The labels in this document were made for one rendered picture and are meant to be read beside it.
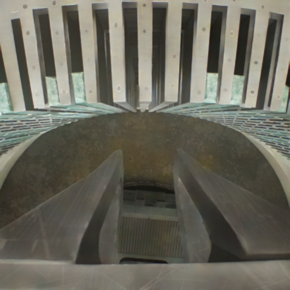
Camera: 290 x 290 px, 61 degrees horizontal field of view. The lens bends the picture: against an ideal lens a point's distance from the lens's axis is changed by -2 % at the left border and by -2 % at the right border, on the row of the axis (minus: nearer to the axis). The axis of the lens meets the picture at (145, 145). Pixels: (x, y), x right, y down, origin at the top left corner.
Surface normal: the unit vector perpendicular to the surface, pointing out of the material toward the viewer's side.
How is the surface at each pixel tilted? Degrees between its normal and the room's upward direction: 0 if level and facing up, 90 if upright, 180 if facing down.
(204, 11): 0
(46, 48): 90
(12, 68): 0
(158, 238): 0
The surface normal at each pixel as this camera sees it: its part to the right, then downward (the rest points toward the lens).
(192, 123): 0.01, 0.11
